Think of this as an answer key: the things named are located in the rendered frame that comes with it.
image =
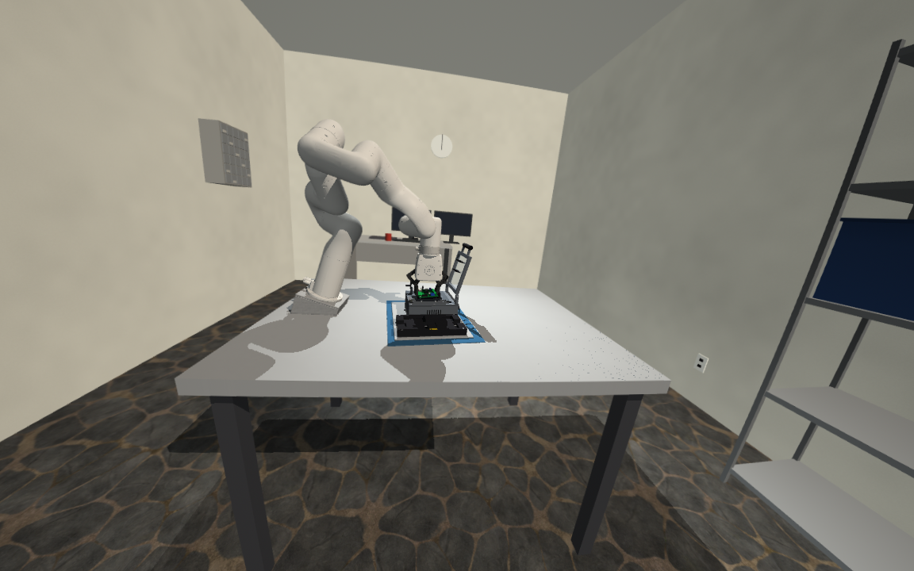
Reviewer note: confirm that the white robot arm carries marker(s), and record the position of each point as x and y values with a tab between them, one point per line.
322	150

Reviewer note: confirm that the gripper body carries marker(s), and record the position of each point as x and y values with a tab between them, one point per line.
428	267

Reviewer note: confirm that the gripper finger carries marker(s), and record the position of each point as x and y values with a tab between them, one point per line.
440	283
414	282

